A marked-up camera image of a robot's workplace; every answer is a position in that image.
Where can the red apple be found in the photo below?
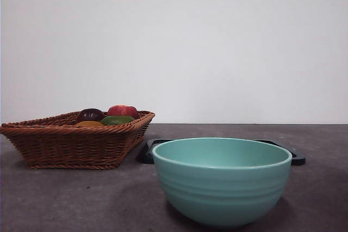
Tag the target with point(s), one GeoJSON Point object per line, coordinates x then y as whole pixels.
{"type": "Point", "coordinates": [122, 111]}

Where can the black rectangular tray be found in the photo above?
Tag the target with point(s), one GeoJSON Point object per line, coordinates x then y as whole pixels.
{"type": "Point", "coordinates": [145, 153]}

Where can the brown wicker basket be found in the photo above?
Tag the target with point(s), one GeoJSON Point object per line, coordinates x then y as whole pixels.
{"type": "Point", "coordinates": [70, 145]}

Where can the dark purple round fruit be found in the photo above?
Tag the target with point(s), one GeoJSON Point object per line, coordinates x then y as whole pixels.
{"type": "Point", "coordinates": [89, 114]}

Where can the green avocado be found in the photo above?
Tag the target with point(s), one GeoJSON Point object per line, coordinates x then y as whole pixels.
{"type": "Point", "coordinates": [117, 120]}

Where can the brown kiwifruit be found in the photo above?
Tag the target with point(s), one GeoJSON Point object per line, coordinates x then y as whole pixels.
{"type": "Point", "coordinates": [88, 124]}

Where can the teal ceramic bowl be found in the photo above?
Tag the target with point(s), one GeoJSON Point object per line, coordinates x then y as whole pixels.
{"type": "Point", "coordinates": [221, 188]}

